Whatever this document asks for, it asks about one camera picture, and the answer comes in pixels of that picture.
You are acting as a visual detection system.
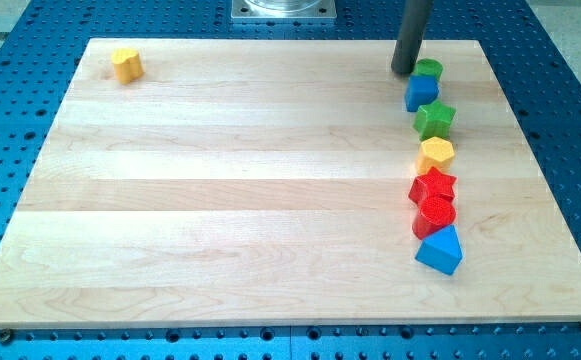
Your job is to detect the red star block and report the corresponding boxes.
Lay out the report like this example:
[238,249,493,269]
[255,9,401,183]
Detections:
[408,167,457,205]

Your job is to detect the yellow hexagon block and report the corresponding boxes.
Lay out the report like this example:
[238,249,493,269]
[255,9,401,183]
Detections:
[415,137,455,175]

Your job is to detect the green star block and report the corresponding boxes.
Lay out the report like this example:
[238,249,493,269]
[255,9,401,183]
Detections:
[413,100,456,141]

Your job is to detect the light wooden board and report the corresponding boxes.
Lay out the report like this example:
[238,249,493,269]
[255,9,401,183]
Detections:
[0,38,581,329]

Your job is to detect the red cylinder block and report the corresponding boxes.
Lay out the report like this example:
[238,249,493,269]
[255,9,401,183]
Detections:
[412,197,456,239]

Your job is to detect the blue cube block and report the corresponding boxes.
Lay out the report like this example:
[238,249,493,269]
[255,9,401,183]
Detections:
[404,75,439,112]

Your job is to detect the blue triangle block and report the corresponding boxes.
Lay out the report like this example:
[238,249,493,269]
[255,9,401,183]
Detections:
[415,225,463,276]

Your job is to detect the green cylinder block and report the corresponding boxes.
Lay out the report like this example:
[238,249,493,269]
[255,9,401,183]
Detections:
[412,58,444,81]

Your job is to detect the yellow heart block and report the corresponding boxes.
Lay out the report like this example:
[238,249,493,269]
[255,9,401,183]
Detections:
[111,48,144,85]

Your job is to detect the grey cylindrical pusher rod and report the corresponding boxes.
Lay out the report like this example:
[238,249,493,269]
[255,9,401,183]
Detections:
[391,0,433,75]

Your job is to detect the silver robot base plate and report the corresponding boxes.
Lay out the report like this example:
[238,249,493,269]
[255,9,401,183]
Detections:
[231,0,337,20]

